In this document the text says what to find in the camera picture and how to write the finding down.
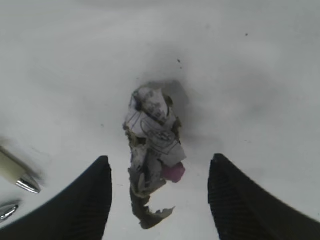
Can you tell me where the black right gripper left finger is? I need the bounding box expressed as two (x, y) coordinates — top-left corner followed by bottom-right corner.
(0, 156), (112, 240)

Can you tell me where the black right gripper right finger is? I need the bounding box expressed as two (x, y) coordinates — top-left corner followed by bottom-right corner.
(207, 153), (320, 240)

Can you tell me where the pink white paper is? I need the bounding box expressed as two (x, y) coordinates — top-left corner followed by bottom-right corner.
(122, 85), (187, 230)

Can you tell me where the grey grip ballpoint pen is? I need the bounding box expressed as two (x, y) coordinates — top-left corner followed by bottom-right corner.
(0, 200), (22, 223)

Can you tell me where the beige patterned ballpoint pen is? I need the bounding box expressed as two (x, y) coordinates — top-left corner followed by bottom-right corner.
(0, 146), (42, 194)

